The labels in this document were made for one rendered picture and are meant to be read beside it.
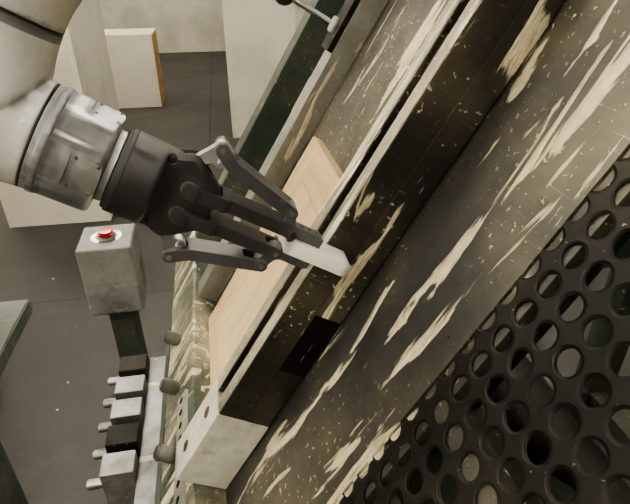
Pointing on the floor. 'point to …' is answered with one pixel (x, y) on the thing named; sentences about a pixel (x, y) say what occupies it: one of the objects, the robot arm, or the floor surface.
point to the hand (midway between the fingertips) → (315, 251)
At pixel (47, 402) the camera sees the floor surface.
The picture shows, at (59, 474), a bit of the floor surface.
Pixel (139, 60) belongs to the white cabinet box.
